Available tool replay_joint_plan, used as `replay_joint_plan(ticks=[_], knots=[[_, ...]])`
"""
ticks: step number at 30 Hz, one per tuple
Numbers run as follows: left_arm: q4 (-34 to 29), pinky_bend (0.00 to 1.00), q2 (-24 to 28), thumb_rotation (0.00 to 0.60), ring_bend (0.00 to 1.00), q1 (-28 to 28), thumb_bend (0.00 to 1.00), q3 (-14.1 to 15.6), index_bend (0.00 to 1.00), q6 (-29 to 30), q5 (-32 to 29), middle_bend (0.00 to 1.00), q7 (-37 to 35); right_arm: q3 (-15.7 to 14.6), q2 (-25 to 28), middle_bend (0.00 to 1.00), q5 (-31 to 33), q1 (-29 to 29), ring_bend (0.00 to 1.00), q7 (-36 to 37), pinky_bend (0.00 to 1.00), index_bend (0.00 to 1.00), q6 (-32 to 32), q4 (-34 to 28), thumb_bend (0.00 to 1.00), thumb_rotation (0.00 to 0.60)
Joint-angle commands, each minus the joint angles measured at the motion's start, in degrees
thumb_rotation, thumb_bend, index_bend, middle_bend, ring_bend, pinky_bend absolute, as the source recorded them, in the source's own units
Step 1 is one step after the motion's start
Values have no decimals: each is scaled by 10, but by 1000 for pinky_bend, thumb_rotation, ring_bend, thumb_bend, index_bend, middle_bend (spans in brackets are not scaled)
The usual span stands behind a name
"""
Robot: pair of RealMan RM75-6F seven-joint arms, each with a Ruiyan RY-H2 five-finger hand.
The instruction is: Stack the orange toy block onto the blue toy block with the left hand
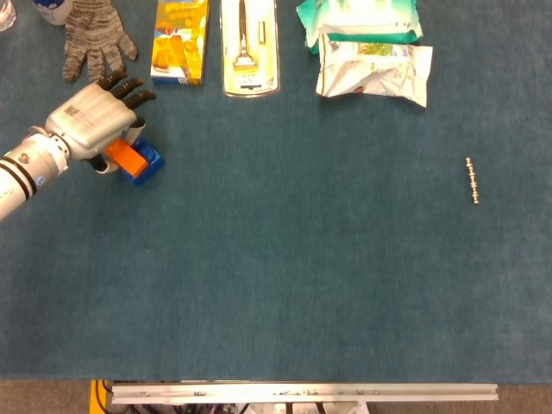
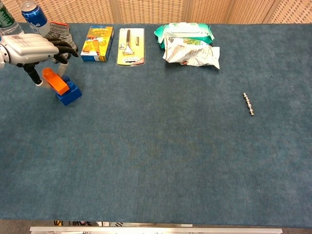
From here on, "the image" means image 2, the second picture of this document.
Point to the woven wicker folding screen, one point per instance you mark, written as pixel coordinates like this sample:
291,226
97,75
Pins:
151,11

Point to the grey knit work glove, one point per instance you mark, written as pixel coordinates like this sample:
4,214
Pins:
63,33

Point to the clear plastic water bottle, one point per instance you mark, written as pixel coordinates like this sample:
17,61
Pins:
8,22

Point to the small metal beaded rod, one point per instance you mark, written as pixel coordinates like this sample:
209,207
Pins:
248,104

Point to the blue toy block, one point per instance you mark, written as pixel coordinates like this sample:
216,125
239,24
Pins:
72,96

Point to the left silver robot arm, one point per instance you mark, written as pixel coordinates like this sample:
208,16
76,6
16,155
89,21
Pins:
2,57

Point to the blue felt table cloth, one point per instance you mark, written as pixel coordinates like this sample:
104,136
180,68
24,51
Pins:
156,158

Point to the razor in yellow blister pack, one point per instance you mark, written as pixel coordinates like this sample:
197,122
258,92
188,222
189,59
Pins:
130,48

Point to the blue drink can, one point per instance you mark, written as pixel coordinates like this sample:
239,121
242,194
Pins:
36,19

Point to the yellow snack box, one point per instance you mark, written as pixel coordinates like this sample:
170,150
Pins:
96,44

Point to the white crumpled snack bag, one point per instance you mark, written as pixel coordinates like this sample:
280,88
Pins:
195,56

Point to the orange toy block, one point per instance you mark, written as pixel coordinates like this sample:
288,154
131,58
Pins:
57,84

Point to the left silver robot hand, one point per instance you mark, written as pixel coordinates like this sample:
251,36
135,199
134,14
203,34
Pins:
26,47

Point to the aluminium profile rail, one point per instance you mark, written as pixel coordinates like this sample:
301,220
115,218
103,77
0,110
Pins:
156,230

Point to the green wet wipes pack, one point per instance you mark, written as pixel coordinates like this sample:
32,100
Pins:
185,30

